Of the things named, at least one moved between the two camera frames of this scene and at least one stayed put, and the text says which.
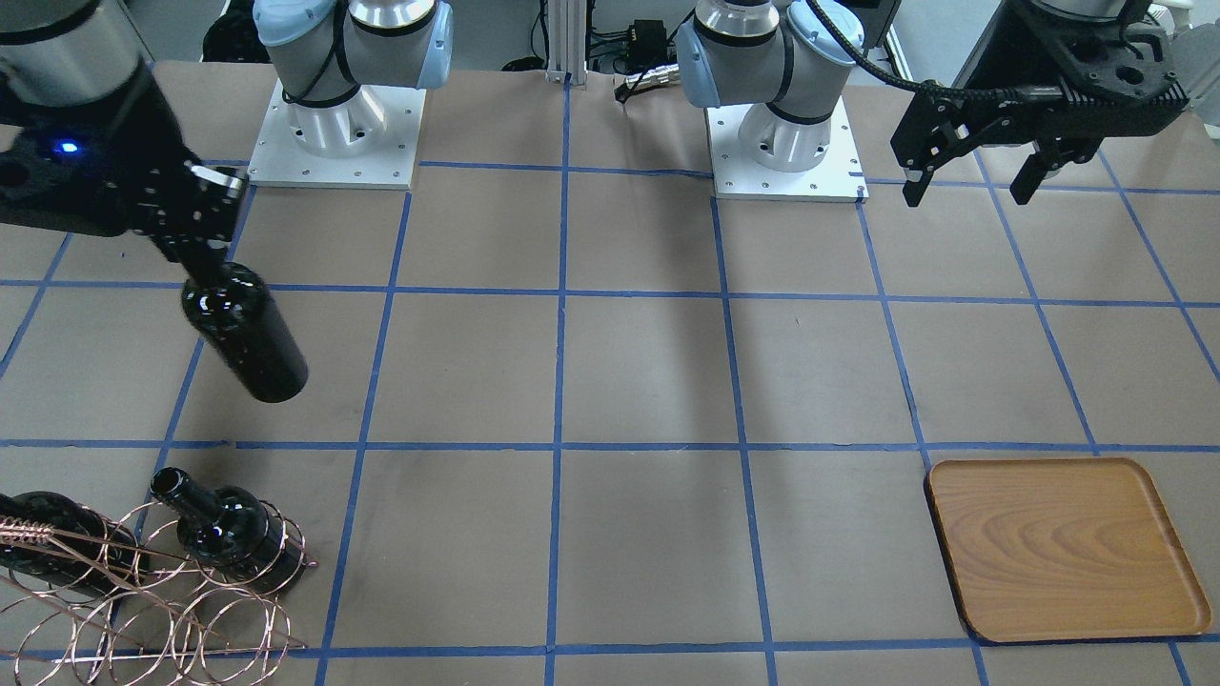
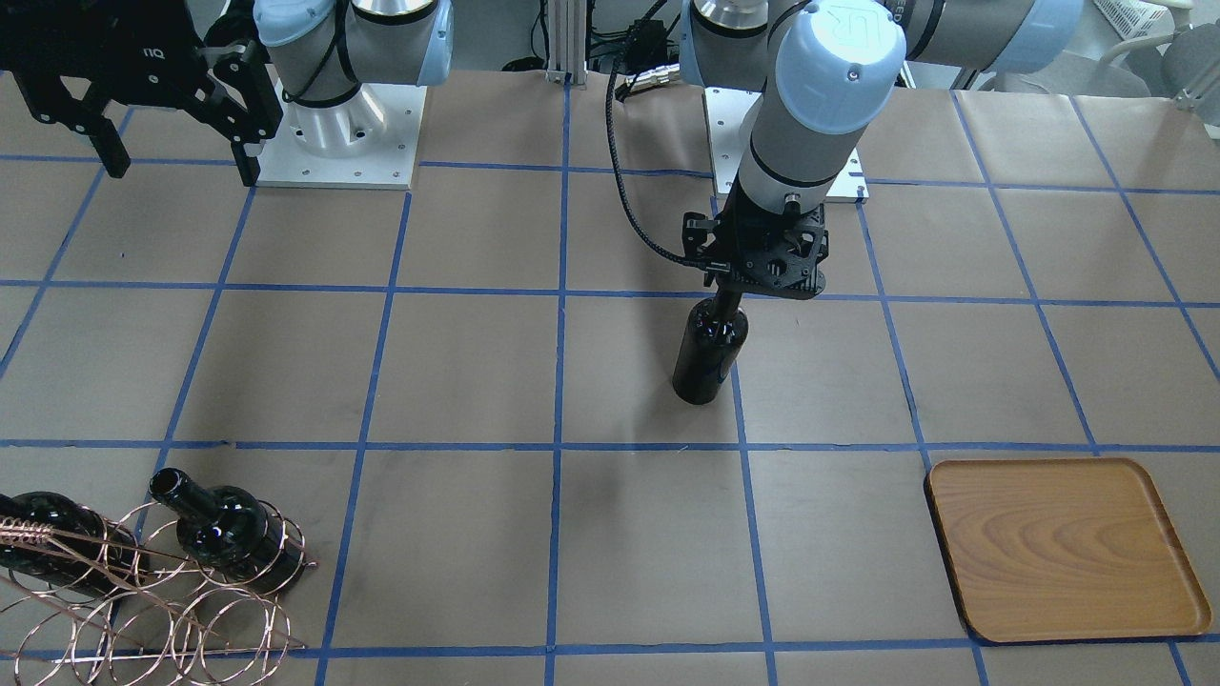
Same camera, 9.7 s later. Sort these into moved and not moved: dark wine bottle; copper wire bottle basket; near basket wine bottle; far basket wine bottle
Moved: dark wine bottle
Not moved: near basket wine bottle; far basket wine bottle; copper wire bottle basket
